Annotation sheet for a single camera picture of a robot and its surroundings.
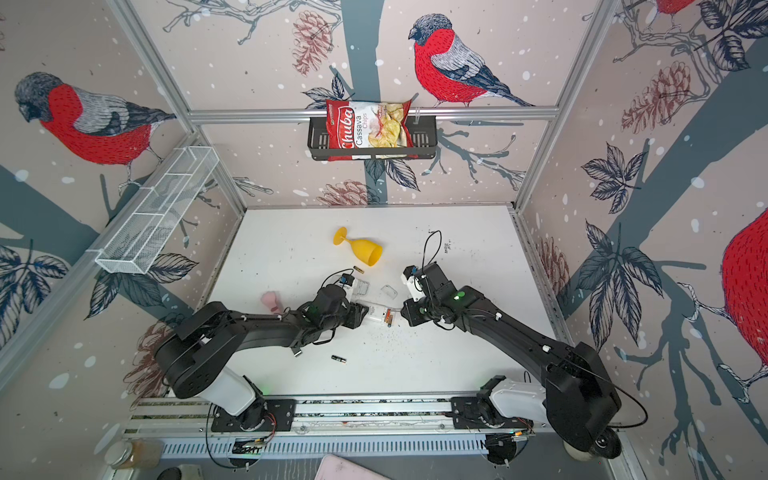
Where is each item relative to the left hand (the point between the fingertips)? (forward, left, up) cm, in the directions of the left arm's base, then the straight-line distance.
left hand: (363, 308), depth 89 cm
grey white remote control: (+4, +1, +6) cm, 7 cm away
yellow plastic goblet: (+18, -1, +4) cm, 19 cm away
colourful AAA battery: (+17, +3, -4) cm, 17 cm away
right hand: (-5, -11, +6) cm, 14 cm away
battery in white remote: (-2, -8, -3) cm, 8 cm away
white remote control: (-2, -6, -2) cm, 7 cm away
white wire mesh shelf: (+16, +54, +27) cm, 63 cm away
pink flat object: (-38, +5, -1) cm, 38 cm away
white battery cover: (+7, -8, -3) cm, 11 cm away
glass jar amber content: (-35, +47, +3) cm, 59 cm away
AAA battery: (-14, +6, -3) cm, 15 cm away
